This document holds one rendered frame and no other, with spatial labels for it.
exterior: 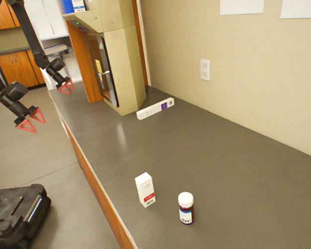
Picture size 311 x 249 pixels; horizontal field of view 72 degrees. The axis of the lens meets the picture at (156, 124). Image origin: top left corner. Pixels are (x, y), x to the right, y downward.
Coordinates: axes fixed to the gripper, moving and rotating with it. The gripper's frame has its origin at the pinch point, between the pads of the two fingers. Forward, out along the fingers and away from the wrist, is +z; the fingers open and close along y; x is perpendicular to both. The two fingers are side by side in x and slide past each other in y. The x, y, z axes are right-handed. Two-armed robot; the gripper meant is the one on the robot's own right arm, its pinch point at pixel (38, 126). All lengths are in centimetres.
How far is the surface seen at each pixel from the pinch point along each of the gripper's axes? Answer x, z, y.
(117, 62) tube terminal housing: -45, 2, 24
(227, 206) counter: -62, 47, -49
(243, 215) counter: -65, 49, -53
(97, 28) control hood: -49, -16, 21
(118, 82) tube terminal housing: -38.6, 10.6, 23.5
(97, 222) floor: 54, 90, 24
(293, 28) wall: -110, 26, -15
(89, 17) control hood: -50, -22, 20
